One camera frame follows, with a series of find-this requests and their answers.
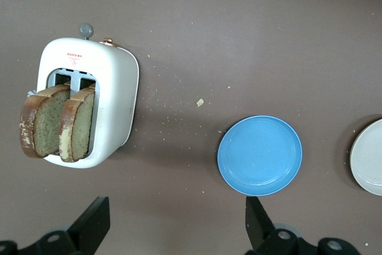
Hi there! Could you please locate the blue round plate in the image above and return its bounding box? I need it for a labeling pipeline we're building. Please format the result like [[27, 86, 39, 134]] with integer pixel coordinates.
[[217, 115, 303, 197]]

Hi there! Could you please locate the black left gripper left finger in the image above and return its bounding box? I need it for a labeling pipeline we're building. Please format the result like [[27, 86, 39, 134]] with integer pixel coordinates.
[[0, 196, 110, 255]]

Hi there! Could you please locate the white two-slot toaster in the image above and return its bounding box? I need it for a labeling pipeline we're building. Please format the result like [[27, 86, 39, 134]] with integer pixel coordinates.
[[26, 23, 140, 170]]

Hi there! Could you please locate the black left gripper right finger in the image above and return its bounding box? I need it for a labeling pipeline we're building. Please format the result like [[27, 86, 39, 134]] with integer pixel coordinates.
[[244, 196, 363, 255]]

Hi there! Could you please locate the beige round plate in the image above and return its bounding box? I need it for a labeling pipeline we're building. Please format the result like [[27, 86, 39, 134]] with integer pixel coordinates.
[[350, 118, 382, 196]]

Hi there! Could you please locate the brown-crusted bread slice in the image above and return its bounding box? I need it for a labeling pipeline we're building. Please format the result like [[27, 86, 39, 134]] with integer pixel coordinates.
[[58, 83, 96, 163], [19, 84, 72, 159]]

